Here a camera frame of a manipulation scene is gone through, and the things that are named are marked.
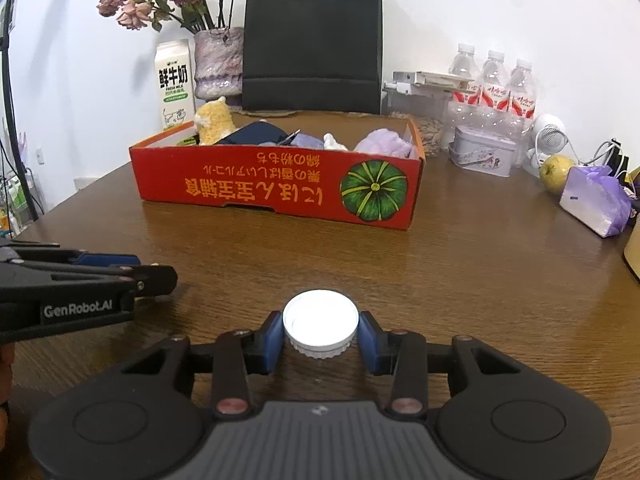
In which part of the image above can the white plastic lid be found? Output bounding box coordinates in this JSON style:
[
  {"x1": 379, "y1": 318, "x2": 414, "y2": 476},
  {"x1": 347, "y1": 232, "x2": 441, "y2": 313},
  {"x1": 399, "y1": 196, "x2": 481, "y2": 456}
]
[{"x1": 282, "y1": 289, "x2": 359, "y2": 360}]

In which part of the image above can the yellow white plush toy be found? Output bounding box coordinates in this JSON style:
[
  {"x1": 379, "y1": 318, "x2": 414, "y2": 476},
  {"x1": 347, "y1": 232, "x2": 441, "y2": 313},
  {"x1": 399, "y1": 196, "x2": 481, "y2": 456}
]
[{"x1": 194, "y1": 96, "x2": 236, "y2": 145}]

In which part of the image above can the navy blue pouch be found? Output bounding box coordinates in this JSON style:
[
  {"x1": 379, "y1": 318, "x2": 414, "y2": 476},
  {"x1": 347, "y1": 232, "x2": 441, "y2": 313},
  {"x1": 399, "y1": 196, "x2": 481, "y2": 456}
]
[{"x1": 217, "y1": 120, "x2": 288, "y2": 145}]

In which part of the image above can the purple fluffy towel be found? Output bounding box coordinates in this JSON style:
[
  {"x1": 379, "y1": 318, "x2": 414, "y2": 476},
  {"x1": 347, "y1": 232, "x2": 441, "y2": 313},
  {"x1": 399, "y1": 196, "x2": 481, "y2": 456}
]
[{"x1": 355, "y1": 128, "x2": 412, "y2": 158}]

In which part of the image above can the white cloth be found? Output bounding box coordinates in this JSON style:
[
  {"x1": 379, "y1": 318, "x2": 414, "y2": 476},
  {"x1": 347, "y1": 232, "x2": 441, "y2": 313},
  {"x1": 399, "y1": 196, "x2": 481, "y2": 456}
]
[{"x1": 323, "y1": 133, "x2": 348, "y2": 152}]

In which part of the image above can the purple woven pouch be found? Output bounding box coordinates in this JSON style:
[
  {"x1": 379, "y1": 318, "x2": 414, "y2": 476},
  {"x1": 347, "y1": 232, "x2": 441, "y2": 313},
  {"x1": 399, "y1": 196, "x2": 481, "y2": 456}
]
[{"x1": 290, "y1": 132, "x2": 324, "y2": 150}]

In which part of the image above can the red cardboard box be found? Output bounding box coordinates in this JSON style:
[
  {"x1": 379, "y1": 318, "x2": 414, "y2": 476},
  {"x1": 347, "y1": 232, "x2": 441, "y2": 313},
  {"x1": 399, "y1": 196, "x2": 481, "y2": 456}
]
[{"x1": 129, "y1": 112, "x2": 425, "y2": 230}]

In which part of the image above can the white green milk carton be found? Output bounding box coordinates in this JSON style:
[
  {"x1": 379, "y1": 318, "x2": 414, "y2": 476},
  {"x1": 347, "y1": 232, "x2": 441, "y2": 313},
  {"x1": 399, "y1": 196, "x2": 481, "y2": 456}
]
[{"x1": 154, "y1": 40, "x2": 195, "y2": 130}]

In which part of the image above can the pink mottled vase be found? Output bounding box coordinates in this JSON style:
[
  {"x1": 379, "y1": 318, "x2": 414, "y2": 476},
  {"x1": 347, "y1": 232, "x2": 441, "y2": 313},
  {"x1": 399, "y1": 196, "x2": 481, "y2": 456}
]
[{"x1": 194, "y1": 27, "x2": 244, "y2": 101}]

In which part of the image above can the yellow green apple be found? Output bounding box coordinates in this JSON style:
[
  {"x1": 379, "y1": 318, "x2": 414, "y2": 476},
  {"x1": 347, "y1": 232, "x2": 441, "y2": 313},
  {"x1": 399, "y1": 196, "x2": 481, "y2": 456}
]
[{"x1": 539, "y1": 154, "x2": 576, "y2": 195}]

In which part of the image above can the clear plastic food container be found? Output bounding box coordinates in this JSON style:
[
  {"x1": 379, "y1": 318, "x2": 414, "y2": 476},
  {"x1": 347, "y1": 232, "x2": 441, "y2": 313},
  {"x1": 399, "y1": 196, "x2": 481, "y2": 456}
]
[{"x1": 382, "y1": 70, "x2": 454, "y2": 157}]

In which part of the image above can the purple gift box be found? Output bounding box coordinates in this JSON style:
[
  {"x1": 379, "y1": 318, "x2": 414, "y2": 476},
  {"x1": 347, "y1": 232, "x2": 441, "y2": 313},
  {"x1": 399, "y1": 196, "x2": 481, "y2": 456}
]
[{"x1": 560, "y1": 166, "x2": 631, "y2": 238}]

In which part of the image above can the black light stand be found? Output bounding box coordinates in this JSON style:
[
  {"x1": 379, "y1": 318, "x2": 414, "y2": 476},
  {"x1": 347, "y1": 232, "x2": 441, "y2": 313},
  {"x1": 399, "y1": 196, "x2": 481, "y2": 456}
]
[{"x1": 0, "y1": 0, "x2": 42, "y2": 221}]

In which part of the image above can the white small fan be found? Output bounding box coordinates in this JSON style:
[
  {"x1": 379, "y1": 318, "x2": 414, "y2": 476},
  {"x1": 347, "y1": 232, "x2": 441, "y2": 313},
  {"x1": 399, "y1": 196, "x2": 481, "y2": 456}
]
[{"x1": 523, "y1": 116, "x2": 568, "y2": 176}]

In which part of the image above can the flat white box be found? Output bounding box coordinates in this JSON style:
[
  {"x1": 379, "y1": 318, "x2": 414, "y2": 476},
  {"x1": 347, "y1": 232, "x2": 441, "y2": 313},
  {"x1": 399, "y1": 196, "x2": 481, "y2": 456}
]
[{"x1": 414, "y1": 72, "x2": 472, "y2": 88}]

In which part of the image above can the black paper bag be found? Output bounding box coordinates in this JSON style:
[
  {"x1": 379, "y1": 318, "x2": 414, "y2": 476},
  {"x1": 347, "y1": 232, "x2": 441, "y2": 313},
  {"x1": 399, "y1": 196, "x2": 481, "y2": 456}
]
[{"x1": 242, "y1": 0, "x2": 383, "y2": 115}]

